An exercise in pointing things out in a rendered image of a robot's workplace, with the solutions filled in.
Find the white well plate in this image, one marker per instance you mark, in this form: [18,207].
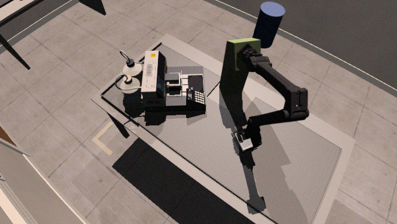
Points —
[246,144]

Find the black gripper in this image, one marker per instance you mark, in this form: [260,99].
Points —
[241,133]

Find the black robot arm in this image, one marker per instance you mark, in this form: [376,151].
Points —
[295,107]

